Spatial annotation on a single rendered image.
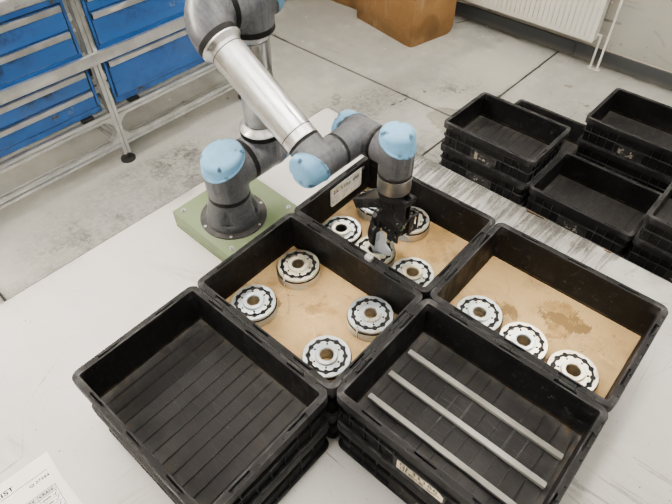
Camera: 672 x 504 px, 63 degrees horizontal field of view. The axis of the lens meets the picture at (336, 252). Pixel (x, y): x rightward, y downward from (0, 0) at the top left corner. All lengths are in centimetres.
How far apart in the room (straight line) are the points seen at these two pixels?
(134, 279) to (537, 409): 106
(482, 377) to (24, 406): 102
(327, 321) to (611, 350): 61
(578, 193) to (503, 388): 134
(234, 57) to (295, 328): 58
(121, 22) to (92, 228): 98
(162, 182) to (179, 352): 185
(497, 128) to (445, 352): 142
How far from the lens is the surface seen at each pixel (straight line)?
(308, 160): 109
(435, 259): 138
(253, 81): 115
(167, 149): 323
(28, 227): 302
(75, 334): 154
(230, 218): 153
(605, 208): 238
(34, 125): 293
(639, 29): 405
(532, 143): 242
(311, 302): 128
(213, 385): 119
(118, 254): 168
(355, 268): 126
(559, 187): 241
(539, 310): 134
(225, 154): 145
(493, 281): 137
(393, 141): 110
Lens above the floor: 185
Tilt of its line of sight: 47 degrees down
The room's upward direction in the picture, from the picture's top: 1 degrees counter-clockwise
